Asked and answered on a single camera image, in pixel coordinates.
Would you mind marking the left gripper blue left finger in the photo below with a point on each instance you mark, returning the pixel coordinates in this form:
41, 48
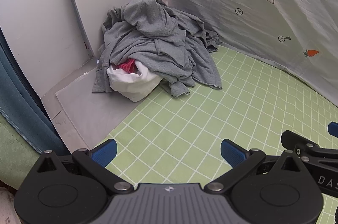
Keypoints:
104, 153

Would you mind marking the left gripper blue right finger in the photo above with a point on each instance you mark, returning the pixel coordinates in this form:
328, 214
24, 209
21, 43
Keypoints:
232, 153

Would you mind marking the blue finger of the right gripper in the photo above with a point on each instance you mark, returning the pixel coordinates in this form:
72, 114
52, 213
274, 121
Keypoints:
333, 129

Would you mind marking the red checked shorts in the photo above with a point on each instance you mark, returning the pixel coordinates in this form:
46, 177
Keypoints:
128, 66

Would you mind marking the grey zip hoodie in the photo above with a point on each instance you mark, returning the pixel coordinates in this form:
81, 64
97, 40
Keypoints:
172, 44

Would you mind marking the grey foam board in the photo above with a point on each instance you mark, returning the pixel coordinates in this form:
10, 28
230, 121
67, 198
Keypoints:
86, 118

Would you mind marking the green grid mat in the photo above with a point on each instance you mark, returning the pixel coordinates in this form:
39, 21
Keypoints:
177, 140

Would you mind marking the white garment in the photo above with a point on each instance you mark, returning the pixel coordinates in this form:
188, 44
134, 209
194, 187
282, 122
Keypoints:
134, 86

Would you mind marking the teal curtain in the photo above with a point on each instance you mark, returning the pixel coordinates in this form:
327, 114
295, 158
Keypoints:
21, 107

